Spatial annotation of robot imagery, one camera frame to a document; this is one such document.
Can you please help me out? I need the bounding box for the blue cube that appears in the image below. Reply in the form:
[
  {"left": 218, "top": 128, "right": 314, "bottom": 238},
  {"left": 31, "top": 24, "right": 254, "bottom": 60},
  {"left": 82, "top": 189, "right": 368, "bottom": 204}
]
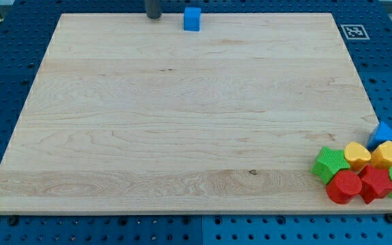
[{"left": 183, "top": 7, "right": 201, "bottom": 31}]

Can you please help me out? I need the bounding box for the green star block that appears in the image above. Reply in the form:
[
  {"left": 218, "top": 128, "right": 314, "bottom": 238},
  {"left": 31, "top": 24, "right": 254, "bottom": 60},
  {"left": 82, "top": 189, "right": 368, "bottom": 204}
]
[{"left": 310, "top": 146, "right": 350, "bottom": 184}]

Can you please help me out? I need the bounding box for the red star block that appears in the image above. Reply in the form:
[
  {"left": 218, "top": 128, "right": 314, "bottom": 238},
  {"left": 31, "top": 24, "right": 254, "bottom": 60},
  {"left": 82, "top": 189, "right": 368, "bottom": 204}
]
[{"left": 358, "top": 165, "right": 392, "bottom": 204}]

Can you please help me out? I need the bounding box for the wooden board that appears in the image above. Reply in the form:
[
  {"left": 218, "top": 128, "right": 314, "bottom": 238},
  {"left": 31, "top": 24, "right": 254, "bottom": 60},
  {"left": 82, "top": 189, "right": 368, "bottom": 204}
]
[{"left": 0, "top": 13, "right": 392, "bottom": 215}]

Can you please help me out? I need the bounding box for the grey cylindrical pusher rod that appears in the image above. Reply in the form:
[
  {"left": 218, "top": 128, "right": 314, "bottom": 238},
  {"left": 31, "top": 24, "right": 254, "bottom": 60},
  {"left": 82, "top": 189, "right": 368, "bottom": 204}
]
[{"left": 144, "top": 0, "right": 162, "bottom": 19}]

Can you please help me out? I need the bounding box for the red cylinder block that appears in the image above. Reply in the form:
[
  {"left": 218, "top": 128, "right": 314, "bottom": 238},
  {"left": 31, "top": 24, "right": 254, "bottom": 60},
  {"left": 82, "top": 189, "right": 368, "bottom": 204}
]
[{"left": 326, "top": 170, "right": 362, "bottom": 204}]

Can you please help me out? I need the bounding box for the yellow heart block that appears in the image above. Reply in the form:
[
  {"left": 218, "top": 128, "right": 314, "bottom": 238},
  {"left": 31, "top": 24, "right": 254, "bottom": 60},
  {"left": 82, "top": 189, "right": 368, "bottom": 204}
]
[{"left": 344, "top": 142, "right": 372, "bottom": 172}]

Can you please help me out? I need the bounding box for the white fiducial marker tag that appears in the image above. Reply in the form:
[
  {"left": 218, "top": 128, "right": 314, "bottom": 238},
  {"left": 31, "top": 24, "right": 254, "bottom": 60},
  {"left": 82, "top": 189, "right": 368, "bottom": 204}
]
[{"left": 340, "top": 24, "right": 370, "bottom": 40}]

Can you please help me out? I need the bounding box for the blue triangle block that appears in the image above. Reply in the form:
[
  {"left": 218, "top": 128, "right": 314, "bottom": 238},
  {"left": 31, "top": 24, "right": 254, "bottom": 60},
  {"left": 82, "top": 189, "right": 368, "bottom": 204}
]
[{"left": 366, "top": 121, "right": 392, "bottom": 150}]

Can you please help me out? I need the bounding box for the yellow hexagon block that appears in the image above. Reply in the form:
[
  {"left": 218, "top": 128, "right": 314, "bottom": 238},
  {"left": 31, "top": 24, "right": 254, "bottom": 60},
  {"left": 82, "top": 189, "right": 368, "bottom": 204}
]
[{"left": 370, "top": 141, "right": 392, "bottom": 169}]

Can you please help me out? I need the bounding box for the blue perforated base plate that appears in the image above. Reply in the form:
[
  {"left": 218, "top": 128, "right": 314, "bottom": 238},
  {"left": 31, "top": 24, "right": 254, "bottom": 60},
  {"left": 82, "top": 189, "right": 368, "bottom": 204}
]
[{"left": 0, "top": 0, "right": 392, "bottom": 244}]

